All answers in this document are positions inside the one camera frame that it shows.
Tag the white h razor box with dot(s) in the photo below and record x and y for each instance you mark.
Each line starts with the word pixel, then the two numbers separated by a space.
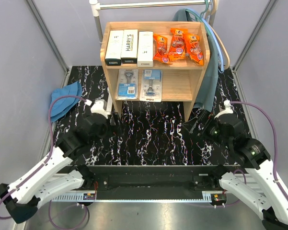
pixel 114 48
pixel 145 49

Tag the teal hanging garment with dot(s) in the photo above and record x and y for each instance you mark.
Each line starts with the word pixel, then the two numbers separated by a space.
pixel 206 94

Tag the green hanger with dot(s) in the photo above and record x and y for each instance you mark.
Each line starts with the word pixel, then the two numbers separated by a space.
pixel 193 16

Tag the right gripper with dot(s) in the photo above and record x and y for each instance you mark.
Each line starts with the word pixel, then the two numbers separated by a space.
pixel 205 117

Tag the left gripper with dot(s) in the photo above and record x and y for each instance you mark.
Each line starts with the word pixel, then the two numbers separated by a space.
pixel 117 130

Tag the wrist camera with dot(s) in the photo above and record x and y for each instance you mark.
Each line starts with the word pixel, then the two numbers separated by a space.
pixel 98 107
pixel 224 109

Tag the metal clothes rack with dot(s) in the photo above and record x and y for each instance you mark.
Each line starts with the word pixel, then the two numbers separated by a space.
pixel 96 7

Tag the wooden hanger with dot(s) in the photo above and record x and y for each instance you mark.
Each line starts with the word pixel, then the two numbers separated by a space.
pixel 210 17

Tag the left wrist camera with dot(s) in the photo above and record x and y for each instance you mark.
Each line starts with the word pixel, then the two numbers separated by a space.
pixel 98 107

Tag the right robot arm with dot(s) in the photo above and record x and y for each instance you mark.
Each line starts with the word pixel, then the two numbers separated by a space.
pixel 227 130

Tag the white H razor box on shelf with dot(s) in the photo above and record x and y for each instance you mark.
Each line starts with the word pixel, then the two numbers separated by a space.
pixel 114 48

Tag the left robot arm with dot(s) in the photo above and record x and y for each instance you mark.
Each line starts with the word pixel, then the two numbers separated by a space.
pixel 29 193

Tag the wooden two-tier shelf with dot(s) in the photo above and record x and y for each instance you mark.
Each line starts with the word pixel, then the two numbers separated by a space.
pixel 181 80

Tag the orange razor pack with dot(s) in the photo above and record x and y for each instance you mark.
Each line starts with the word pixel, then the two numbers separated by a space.
pixel 177 47
pixel 161 49

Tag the orange razor pack horizontal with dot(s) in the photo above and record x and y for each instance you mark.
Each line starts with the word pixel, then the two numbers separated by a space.
pixel 193 48

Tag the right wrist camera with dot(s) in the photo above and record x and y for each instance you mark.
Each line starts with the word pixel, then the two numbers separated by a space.
pixel 224 109

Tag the white Harry's razor box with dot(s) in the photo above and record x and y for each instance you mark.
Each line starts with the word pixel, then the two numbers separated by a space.
pixel 129 47

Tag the light blue hanger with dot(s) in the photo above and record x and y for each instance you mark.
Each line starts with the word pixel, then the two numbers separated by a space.
pixel 219 52

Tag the Gillette blister pack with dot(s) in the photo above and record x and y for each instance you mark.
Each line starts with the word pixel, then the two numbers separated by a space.
pixel 127 85
pixel 151 85

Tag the blue bucket hat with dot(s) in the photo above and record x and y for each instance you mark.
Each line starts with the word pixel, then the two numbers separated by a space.
pixel 68 97

